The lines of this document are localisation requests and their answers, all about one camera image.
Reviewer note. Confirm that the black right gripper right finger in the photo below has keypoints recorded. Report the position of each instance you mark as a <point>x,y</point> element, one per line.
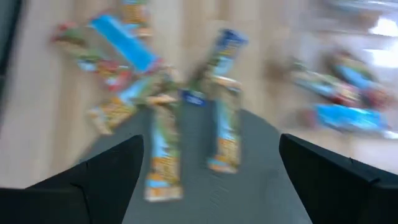
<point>342,193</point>

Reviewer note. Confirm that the orange Chewy granola bar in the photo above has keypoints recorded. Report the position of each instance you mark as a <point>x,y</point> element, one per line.
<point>227,133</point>
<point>115,109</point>
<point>163,155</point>
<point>135,18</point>

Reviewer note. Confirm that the dark blue Chewy granola bar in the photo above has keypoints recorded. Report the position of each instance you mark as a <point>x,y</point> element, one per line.
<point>225,53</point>

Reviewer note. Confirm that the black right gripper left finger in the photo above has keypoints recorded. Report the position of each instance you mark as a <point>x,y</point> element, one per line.
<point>102,186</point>

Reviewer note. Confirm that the round grey woven placemat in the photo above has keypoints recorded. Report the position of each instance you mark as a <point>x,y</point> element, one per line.
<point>264,186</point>

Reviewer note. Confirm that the clear plastic bin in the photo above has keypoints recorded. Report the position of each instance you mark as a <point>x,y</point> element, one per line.
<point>357,6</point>
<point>280,77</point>

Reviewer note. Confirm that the black table frame rail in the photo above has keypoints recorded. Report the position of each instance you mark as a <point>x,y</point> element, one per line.
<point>7,37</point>

